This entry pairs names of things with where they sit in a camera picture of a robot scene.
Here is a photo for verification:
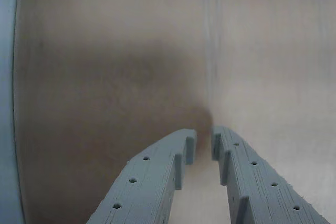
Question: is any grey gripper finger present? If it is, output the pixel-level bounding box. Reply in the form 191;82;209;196
86;128;198;224
211;125;332;224

